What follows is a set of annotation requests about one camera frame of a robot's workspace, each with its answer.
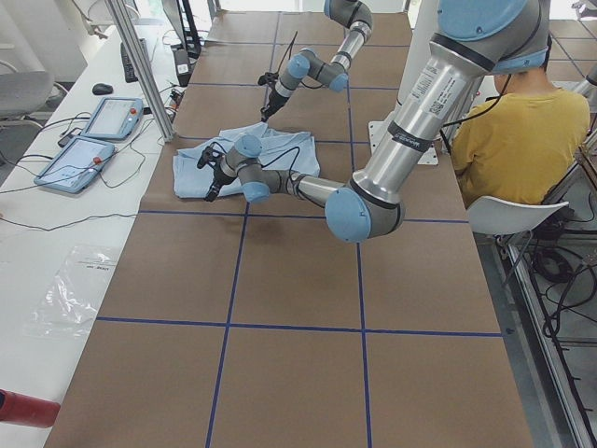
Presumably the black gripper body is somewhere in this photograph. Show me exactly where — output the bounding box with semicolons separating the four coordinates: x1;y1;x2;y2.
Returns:
266;91;288;113
214;161;235;187

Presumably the light blue button-up shirt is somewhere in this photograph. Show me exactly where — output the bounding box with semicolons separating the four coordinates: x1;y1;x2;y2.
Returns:
173;122;320;199

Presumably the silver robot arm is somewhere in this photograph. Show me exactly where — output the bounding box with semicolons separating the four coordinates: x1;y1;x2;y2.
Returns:
200;1;549;243
257;1;373;122

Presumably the upper blue teach pendant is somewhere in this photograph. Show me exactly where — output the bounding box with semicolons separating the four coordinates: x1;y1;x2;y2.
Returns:
80;97;144;141

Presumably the blue teach pendant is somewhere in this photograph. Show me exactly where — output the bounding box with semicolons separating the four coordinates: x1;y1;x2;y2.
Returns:
34;136;116;194
80;97;144;141

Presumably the lower blue teach pendant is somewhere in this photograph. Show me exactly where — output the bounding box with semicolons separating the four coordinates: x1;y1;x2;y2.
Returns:
34;136;116;194

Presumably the black keyboard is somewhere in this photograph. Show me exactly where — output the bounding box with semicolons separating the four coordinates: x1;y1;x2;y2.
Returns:
120;38;149;83

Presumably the black computer mouse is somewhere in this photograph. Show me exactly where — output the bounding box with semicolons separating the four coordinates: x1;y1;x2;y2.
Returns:
92;83;114;96

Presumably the black smartphone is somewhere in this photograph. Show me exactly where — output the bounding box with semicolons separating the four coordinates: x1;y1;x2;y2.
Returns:
57;133;76;147

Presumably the clear plastic bag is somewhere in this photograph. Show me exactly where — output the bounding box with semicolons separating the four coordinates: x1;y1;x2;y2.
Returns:
23;245;122;340

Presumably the grey office chair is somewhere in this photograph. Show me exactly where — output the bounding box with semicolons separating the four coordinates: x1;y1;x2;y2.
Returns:
1;71;54;132

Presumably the white chair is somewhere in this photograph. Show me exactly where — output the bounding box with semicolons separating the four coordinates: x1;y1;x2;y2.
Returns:
466;196;569;235

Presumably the person in yellow shirt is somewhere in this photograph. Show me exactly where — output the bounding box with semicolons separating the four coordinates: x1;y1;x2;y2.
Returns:
451;60;590;207

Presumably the red fire extinguisher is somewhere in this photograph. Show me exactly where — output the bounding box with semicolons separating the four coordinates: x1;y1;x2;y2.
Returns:
1;389;61;428

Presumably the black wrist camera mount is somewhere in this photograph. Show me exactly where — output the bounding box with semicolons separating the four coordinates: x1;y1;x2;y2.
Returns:
257;72;279;88
197;143;226;169

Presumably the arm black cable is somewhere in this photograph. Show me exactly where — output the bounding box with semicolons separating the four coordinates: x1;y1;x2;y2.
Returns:
258;146;302;183
277;30;299;76

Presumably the aluminium frame post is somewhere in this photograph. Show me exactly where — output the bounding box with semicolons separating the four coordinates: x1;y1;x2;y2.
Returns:
105;0;174;143

